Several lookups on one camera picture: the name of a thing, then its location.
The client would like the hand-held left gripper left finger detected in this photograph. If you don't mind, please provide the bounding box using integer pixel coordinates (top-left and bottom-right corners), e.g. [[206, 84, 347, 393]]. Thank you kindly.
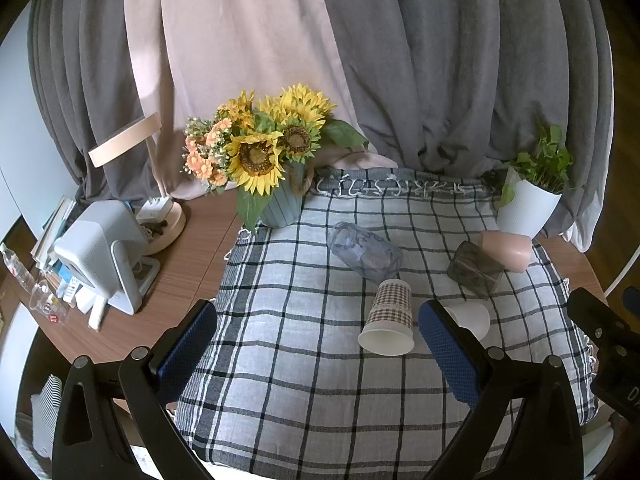
[[51, 299, 218, 480]]

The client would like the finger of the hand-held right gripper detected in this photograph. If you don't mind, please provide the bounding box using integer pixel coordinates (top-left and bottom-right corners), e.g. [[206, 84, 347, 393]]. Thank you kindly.
[[567, 287, 640, 348]]

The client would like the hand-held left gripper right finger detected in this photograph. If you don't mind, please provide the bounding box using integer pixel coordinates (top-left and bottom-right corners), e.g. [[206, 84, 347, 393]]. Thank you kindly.
[[418, 300, 584, 480]]

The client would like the checked brown paper cup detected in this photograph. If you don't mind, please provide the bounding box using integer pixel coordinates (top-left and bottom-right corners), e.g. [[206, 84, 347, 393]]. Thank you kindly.
[[357, 280, 416, 356]]

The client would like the white paper cup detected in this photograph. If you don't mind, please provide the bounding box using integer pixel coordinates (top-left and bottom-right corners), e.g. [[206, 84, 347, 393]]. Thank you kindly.
[[443, 301, 492, 342]]

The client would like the dark transparent plastic cup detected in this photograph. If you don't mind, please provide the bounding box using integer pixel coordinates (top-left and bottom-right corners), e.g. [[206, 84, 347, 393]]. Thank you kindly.
[[446, 240, 506, 300]]

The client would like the pink cup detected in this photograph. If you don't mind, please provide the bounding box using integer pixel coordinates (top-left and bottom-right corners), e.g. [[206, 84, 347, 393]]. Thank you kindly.
[[480, 230, 532, 274]]

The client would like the clear bluish glass cup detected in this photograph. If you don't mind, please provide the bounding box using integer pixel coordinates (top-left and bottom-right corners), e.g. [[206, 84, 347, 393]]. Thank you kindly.
[[326, 221, 404, 281]]

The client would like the white sheer curtain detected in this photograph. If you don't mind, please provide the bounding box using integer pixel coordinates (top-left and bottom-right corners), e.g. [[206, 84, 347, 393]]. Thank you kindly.
[[561, 184, 607, 254]]

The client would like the white remote control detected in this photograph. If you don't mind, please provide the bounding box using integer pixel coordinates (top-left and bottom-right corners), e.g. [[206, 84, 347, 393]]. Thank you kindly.
[[88, 296, 108, 332]]

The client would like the black white checked cloth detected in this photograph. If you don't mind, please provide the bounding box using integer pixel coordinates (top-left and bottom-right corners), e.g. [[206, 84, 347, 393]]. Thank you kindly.
[[175, 167, 601, 477]]

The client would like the potted green plant white pot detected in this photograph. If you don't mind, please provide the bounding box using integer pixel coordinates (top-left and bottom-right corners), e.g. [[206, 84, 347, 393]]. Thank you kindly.
[[496, 124, 577, 239]]

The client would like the white desktop appliance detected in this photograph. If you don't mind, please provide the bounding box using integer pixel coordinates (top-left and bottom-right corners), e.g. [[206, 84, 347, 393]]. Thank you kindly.
[[53, 201, 161, 316]]

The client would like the white power adapter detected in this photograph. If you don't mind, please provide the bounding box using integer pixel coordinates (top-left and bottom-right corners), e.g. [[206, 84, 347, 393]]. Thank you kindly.
[[135, 196, 174, 224]]

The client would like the small clear glass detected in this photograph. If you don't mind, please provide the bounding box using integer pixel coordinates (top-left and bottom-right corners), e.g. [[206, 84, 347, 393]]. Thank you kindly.
[[29, 280, 69, 324]]

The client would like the striped cloth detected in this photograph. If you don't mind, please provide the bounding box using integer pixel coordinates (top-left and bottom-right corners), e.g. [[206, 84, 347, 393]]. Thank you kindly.
[[30, 374, 64, 457]]

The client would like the blue-grey ribbed vase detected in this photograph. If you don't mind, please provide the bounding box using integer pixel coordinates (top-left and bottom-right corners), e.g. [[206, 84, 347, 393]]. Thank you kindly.
[[259, 159, 317, 229]]

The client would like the stack of books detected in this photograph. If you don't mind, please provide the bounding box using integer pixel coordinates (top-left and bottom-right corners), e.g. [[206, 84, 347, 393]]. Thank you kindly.
[[30, 196, 79, 272]]

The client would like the clear plastic bottle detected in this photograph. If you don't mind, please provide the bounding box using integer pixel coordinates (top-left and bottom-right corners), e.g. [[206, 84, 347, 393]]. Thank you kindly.
[[0, 242, 39, 297]]

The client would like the sunflower bouquet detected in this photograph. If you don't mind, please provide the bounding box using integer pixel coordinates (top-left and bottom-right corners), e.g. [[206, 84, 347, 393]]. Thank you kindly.
[[181, 83, 371, 234]]

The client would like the grey curtain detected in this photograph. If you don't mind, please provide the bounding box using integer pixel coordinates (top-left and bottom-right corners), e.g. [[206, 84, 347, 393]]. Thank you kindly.
[[310, 0, 617, 192], [27, 0, 167, 202]]

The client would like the pink curtain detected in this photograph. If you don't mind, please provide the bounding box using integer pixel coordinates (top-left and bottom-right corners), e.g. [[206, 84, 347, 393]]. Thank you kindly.
[[122, 0, 401, 202]]

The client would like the white cable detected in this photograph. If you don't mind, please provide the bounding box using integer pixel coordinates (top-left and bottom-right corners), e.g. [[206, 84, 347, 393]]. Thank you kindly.
[[602, 247, 640, 297]]

